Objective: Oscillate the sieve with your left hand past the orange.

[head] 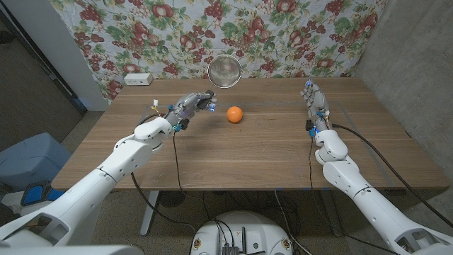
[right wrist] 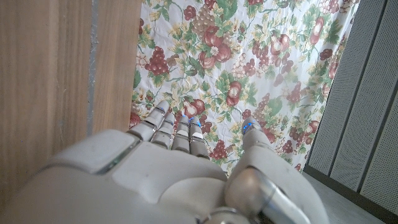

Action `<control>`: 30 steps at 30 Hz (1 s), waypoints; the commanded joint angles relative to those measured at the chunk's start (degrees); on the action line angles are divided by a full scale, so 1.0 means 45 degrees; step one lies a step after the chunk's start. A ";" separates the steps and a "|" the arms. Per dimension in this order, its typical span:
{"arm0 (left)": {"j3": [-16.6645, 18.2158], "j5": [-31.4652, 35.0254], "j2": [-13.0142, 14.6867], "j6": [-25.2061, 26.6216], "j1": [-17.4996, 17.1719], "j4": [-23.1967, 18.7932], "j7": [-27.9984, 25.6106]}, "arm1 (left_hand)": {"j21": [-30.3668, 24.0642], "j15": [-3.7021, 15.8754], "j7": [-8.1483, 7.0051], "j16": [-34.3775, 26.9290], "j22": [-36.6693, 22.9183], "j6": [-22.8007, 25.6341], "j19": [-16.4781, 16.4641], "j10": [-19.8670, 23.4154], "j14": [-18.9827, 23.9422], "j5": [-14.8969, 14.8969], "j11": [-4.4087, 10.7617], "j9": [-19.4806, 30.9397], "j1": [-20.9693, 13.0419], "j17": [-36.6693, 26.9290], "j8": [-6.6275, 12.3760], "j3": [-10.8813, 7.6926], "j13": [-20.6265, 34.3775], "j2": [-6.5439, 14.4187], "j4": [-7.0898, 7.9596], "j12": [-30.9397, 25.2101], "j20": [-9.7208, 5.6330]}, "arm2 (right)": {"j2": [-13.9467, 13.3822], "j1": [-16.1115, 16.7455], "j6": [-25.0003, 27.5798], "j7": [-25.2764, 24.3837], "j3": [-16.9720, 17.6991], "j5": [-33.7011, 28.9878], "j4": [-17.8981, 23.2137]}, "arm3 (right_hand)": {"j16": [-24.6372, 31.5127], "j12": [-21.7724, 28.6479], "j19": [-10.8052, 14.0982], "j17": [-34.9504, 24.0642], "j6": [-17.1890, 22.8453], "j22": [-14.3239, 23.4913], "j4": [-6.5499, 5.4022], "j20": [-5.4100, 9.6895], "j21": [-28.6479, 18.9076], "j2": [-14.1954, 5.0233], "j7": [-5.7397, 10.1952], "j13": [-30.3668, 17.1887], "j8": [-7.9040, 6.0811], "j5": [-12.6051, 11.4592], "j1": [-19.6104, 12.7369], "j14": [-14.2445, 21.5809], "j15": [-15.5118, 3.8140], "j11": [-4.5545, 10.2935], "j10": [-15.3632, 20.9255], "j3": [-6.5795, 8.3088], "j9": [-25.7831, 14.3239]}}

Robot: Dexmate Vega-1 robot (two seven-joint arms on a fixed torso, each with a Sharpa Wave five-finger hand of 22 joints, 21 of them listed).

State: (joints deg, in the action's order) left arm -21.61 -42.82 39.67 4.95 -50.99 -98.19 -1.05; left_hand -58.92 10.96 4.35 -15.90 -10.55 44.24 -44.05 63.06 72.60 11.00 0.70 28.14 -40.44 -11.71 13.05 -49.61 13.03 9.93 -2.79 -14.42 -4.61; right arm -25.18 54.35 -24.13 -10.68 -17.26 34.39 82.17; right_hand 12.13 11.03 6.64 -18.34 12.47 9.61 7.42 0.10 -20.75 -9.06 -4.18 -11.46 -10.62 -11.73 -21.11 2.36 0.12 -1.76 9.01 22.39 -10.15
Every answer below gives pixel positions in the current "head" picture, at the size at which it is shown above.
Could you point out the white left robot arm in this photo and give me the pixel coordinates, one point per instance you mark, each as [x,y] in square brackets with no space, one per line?
[92,187]

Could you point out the blue and black pad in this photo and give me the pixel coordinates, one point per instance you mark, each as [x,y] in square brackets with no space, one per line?
[35,193]

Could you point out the floral fruit print backdrop cloth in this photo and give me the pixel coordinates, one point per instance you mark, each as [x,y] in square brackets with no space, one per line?
[283,39]

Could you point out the white table leg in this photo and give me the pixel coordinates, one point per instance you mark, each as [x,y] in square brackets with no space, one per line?
[148,216]

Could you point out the black bag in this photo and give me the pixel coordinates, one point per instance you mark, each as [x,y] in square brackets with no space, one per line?
[5,214]

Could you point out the grey table leg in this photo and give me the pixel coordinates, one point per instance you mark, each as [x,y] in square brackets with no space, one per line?
[332,216]

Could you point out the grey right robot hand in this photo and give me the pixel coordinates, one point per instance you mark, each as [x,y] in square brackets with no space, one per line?
[316,102]

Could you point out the orange fruit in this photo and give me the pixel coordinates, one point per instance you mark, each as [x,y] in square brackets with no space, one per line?
[234,114]

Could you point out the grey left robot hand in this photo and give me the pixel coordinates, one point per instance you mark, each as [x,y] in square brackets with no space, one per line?
[189,106]

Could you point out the white power strip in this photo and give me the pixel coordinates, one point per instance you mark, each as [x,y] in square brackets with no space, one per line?
[138,79]

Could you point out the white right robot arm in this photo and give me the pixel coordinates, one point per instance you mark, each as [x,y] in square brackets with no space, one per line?
[368,198]

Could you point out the white robot chest edge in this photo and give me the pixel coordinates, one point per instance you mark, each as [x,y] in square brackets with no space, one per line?
[70,250]

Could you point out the blue-grey plastic bin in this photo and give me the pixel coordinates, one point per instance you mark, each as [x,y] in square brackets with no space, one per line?
[32,159]

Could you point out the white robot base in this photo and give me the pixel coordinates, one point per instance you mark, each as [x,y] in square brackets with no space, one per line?
[262,233]

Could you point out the dark grey door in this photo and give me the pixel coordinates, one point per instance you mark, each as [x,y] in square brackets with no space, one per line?
[28,99]

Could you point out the round black fan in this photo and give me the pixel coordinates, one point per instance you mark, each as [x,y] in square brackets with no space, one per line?
[172,199]

